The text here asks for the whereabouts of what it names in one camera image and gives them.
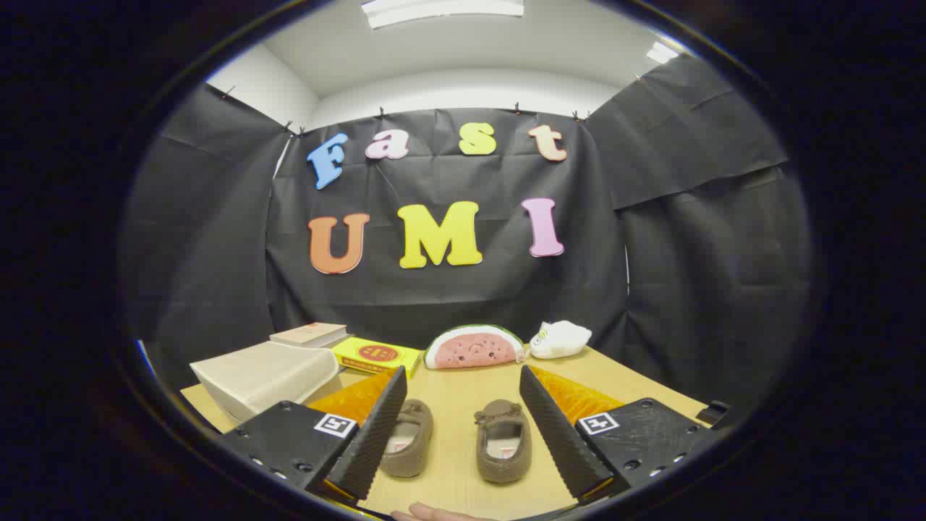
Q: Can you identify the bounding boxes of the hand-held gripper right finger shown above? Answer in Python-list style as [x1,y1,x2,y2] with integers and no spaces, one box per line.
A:
[519,364,724,507]

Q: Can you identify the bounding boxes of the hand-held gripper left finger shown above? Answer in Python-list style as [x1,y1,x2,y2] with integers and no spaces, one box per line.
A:
[221,365,409,507]

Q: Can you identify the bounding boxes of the brown fuzzy shoe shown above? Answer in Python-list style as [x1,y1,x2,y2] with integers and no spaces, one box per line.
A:
[474,399,533,484]
[378,398,435,478]

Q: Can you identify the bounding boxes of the beige fabric storage box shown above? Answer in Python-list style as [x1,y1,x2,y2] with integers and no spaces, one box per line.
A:
[190,340,341,428]

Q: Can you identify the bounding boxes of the yellow book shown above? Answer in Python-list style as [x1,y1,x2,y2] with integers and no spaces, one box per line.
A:
[331,336,424,379]

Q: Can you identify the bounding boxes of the white plush toy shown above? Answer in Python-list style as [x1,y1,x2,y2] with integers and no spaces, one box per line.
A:
[530,320,592,360]

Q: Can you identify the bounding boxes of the beige cover book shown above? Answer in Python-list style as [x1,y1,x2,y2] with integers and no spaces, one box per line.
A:
[270,323,350,350]

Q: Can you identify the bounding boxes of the watermelon slice plush toy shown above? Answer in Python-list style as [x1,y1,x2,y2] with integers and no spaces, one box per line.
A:
[423,324,527,370]

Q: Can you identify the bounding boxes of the black table edge clamp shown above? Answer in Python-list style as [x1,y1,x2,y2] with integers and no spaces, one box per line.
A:
[697,399,731,428]

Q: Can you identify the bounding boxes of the long ceiling light panel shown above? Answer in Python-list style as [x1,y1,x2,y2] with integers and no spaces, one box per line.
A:
[360,0,525,30]

